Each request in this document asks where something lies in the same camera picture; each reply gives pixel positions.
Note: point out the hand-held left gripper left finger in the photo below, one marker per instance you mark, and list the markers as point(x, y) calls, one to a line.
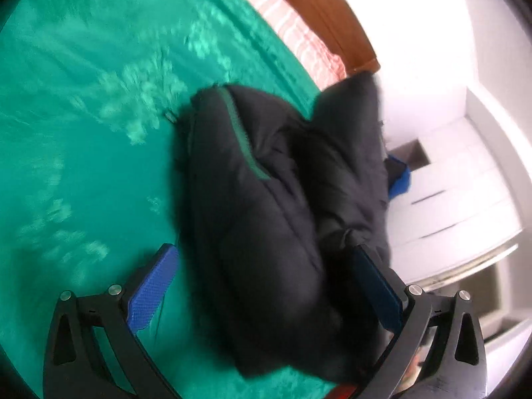
point(151, 286)

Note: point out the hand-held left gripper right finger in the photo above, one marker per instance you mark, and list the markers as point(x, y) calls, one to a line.
point(378, 286)

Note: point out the black puffer jacket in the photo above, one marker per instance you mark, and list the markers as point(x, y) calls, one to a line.
point(270, 216)

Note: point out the black and blue backpack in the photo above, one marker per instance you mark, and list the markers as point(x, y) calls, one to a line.
point(400, 178)

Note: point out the red fleece cloth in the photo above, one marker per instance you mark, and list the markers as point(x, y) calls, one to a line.
point(345, 392)

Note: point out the white nightstand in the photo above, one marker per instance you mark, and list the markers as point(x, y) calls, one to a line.
point(457, 199)

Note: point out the green bed blanket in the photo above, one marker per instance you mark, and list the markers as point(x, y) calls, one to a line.
point(83, 133)

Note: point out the wooden bed headboard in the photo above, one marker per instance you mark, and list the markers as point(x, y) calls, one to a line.
point(332, 8)

